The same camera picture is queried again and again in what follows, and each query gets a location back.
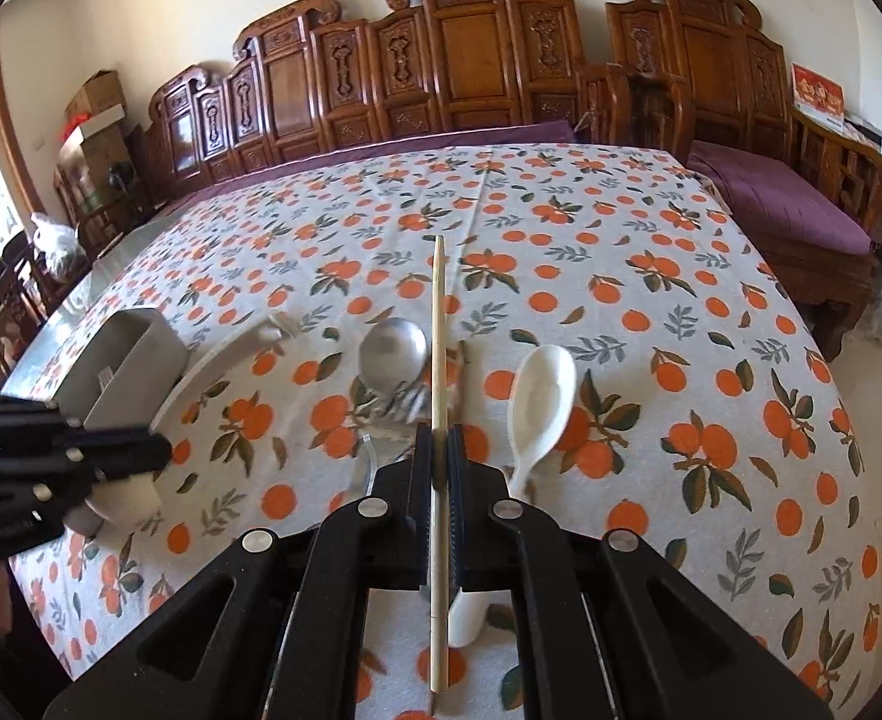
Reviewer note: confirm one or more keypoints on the orange fruit print tablecloth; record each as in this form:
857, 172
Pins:
561, 277

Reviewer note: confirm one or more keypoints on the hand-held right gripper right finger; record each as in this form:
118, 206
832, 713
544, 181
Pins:
467, 525

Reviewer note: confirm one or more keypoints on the dark wooden dining chair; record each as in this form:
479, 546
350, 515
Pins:
6, 322

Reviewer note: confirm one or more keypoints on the small brown cardboard box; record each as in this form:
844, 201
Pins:
96, 94

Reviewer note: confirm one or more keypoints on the purple armchair cushion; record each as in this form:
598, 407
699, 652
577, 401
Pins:
778, 202

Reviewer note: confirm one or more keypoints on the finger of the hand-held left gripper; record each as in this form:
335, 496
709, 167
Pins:
126, 450
73, 499

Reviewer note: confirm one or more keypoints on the white flat box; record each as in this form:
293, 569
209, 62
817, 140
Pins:
92, 127

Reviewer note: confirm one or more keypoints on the carved wooden armchair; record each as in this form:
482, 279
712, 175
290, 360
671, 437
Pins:
711, 52

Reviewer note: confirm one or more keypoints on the wooden door frame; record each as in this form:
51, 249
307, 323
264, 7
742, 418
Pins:
10, 127

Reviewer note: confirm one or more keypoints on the large brown cardboard box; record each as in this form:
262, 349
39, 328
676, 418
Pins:
100, 180

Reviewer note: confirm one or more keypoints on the rectangular metal tray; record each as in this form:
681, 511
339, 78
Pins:
133, 360

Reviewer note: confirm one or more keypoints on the long purple sofa cushion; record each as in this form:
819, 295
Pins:
411, 142

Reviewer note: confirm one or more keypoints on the white plastic bag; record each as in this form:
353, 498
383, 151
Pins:
55, 240

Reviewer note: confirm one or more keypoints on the metal fork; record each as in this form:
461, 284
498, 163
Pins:
409, 401

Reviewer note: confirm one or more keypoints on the metal spoon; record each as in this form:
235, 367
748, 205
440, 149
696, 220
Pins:
392, 349

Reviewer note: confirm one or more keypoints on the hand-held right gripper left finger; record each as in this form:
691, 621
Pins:
411, 525

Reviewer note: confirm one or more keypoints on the wooden chopstick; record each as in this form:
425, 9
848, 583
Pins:
438, 315

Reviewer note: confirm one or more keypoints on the carved wooden sofa bench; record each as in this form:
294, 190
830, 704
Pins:
471, 52

